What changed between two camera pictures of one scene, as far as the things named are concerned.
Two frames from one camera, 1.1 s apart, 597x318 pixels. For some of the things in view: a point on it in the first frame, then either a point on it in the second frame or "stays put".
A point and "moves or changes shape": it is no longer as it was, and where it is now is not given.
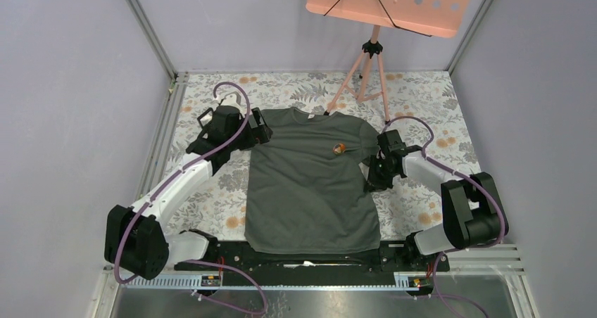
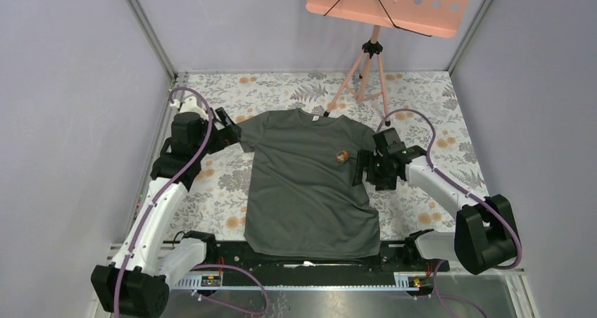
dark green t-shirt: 305,186 stays put
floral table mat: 421,104 stays put
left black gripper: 257,135 → 230,134
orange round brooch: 338,148 moves or changes shape
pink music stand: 435,8 stays put
